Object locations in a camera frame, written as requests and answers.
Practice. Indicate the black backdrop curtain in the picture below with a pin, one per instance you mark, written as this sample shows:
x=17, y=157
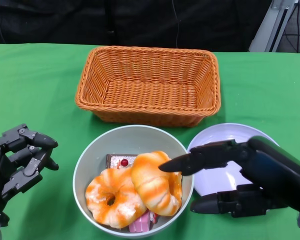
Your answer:
x=65, y=20

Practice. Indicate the orange wicker basket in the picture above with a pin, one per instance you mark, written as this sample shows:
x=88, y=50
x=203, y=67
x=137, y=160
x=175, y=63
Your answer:
x=150, y=92

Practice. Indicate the twisted orange bread bun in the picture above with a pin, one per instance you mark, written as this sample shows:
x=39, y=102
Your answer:
x=150, y=185

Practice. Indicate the grey aluminium frame post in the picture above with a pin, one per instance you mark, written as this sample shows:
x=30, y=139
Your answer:
x=268, y=32

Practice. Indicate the magenta pink cake with cherry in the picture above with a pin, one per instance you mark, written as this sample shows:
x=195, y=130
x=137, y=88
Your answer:
x=140, y=223

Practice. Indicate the chocolate cake with cherry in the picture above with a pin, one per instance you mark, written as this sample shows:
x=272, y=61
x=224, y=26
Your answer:
x=115, y=160

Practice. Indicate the pale green bowl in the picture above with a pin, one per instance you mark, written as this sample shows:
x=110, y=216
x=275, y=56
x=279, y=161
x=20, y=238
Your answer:
x=130, y=140

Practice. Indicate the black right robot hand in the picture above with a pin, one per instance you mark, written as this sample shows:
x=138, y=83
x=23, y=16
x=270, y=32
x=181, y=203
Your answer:
x=277, y=170

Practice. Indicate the lavender plate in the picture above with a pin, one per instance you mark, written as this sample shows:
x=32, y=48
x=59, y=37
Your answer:
x=220, y=132

